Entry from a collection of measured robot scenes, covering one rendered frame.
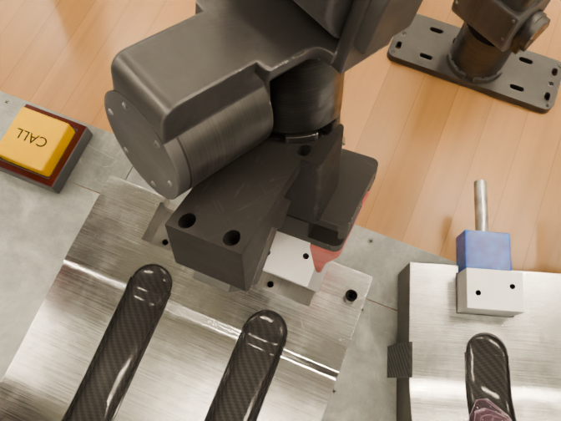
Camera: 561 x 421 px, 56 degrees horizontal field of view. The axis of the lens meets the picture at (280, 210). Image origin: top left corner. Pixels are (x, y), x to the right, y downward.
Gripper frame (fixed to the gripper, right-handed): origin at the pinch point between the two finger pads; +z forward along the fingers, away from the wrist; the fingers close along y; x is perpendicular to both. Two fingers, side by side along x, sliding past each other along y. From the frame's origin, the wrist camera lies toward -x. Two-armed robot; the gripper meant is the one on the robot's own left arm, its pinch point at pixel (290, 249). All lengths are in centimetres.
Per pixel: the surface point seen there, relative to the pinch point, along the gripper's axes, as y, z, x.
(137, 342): -10.1, 7.6, -9.5
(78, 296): -16.5, 5.7, -8.6
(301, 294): 0.8, 7.7, 0.8
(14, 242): -30.7, 11.2, -4.2
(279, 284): -1.5, 7.3, 0.7
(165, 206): -13.7, 3.4, 1.8
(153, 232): -14.0, 4.9, -0.4
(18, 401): -16.7, 9.0, -17.5
